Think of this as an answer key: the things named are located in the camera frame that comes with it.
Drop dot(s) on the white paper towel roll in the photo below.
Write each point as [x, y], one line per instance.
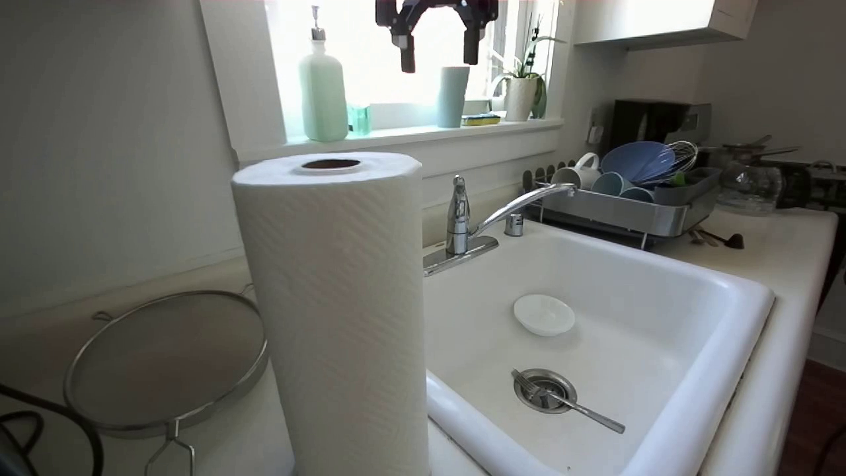
[335, 307]

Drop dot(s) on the black appliance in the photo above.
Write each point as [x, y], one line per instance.
[658, 121]

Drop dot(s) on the white wall cabinet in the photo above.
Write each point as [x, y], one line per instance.
[652, 16]

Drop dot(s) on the chrome faucet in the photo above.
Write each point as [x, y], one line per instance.
[458, 221]

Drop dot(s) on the grey dish rack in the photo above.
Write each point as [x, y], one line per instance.
[635, 213]

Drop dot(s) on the small teal glass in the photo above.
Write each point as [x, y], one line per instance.
[358, 121]

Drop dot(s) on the blue bowl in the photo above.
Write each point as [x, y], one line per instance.
[645, 163]

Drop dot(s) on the clear glass jar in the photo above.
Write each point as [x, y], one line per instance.
[750, 187]

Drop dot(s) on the white round lid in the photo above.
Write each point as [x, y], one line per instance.
[544, 316]

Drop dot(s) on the chrome sprayer cap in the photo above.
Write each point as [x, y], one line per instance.
[515, 227]

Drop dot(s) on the green soap dispenser bottle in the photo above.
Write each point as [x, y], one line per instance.
[325, 97]

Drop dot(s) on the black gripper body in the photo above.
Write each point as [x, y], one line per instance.
[441, 4]

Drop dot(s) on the metal spoon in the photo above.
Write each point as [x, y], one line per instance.
[590, 416]

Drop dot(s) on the black spoon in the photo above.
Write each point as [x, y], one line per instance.
[724, 240]

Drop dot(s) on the white sink basin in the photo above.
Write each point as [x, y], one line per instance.
[663, 335]

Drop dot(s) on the round metal mesh strainer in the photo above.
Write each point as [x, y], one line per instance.
[169, 360]

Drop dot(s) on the teal cup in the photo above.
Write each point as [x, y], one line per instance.
[639, 194]
[609, 183]

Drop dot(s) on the pale blue tumbler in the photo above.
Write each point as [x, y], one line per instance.
[453, 97]

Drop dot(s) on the white mug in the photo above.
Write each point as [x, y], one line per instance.
[581, 174]

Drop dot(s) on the metal sink drain strainer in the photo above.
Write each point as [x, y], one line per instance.
[533, 387]

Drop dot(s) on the white window frame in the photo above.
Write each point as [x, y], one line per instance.
[252, 81]

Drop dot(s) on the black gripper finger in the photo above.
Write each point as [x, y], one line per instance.
[474, 40]
[405, 48]

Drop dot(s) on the yellow green sponge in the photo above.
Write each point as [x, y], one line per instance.
[482, 121]

